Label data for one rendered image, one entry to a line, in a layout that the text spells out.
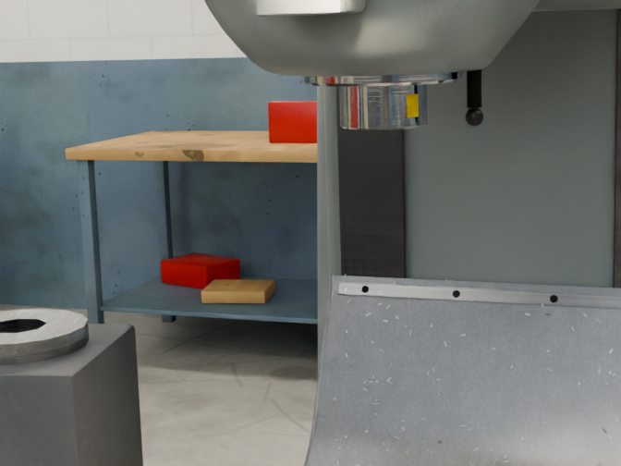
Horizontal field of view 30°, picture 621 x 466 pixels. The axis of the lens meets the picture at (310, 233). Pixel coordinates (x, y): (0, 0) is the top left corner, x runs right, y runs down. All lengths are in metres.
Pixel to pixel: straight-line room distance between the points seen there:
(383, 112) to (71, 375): 0.24
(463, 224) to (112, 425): 0.39
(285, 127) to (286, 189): 0.70
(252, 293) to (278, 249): 0.61
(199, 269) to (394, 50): 4.45
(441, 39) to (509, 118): 0.45
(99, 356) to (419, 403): 0.36
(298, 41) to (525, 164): 0.47
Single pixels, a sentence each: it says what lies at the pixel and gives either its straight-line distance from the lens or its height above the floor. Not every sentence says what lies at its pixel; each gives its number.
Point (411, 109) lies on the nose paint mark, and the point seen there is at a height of 1.29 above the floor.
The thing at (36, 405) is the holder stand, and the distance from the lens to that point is 0.71.
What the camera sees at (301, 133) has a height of 0.92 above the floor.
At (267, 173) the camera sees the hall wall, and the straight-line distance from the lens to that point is 5.22.
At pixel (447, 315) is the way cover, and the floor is 1.08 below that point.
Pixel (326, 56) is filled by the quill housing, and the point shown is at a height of 1.32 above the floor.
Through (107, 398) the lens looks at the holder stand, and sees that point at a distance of 0.76.
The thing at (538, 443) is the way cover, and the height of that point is 0.99.
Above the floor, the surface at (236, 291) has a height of 0.28.
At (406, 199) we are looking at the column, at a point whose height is 1.18.
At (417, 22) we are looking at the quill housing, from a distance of 0.54.
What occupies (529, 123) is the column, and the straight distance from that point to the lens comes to 1.00.
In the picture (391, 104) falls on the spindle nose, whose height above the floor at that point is 1.29.
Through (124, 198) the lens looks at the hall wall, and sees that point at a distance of 5.55.
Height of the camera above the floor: 1.34
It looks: 10 degrees down
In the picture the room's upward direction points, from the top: 2 degrees counter-clockwise
